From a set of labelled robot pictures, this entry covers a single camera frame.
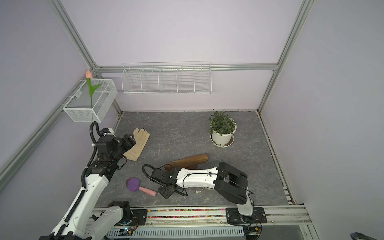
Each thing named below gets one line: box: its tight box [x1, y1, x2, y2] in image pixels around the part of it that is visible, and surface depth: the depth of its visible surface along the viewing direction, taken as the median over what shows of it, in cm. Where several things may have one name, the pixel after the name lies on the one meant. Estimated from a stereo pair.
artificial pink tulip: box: [85, 70, 101, 109], surface depth 87 cm
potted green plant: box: [208, 110, 237, 148], surface depth 93 cm
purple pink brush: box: [125, 177, 158, 197], surface depth 84 cm
